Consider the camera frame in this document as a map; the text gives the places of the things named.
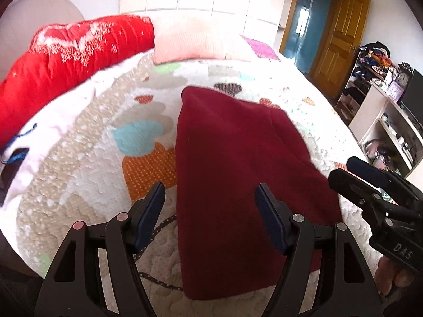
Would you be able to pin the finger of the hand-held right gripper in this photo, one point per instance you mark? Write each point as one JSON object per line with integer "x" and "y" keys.
{"x": 366, "y": 170}
{"x": 347, "y": 181}

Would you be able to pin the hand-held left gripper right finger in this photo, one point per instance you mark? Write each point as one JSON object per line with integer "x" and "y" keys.
{"x": 269, "y": 214}

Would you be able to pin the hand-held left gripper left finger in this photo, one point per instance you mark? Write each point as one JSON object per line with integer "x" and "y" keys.
{"x": 151, "y": 213}

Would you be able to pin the dark red garment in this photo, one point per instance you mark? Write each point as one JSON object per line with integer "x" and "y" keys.
{"x": 231, "y": 185}

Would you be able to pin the open shelf with clothes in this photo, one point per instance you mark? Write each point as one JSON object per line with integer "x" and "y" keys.
{"x": 366, "y": 69}

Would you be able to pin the person's right hand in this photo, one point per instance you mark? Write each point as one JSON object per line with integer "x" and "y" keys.
{"x": 395, "y": 275}

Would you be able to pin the white shelf unit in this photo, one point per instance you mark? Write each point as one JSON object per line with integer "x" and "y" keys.
{"x": 380, "y": 119}

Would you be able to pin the white heart-patterned quilt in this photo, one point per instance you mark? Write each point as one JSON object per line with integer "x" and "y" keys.
{"x": 99, "y": 158}

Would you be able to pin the black monitor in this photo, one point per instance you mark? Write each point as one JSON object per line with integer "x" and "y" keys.
{"x": 415, "y": 95}

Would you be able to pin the purple table clock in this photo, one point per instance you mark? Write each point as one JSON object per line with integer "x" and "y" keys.
{"x": 400, "y": 82}

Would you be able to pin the wooden door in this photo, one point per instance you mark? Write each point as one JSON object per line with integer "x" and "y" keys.
{"x": 340, "y": 43}

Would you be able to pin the black phone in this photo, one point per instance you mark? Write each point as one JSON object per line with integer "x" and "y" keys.
{"x": 11, "y": 171}

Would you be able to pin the purple cloth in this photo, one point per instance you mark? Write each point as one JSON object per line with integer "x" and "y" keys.
{"x": 262, "y": 49}

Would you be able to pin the blue glass door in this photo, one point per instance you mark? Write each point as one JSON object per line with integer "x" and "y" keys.
{"x": 307, "y": 23}

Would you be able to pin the pink pillow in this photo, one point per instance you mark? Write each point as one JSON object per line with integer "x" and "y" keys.
{"x": 195, "y": 44}

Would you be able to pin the red printed duvet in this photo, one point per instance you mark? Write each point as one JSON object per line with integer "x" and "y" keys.
{"x": 62, "y": 62}

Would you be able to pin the grey round headboard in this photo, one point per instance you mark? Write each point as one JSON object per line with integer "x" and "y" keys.
{"x": 43, "y": 10}

